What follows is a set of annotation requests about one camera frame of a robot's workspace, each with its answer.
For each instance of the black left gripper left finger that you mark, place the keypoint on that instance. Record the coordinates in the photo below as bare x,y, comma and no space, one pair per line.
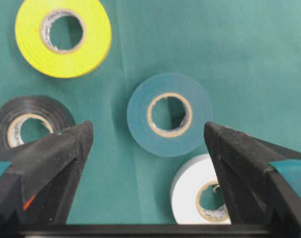
39,185

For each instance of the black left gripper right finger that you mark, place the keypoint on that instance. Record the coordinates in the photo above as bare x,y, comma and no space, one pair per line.
254,192

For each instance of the black tape roll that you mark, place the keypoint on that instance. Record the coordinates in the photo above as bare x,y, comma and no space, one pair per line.
53,114

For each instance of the green tape roll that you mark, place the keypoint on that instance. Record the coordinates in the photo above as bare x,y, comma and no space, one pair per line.
166,114

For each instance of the white tape roll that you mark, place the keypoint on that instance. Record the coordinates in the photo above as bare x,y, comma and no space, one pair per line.
196,196

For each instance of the yellow tape roll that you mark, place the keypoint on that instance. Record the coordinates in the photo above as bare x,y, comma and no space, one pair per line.
63,38

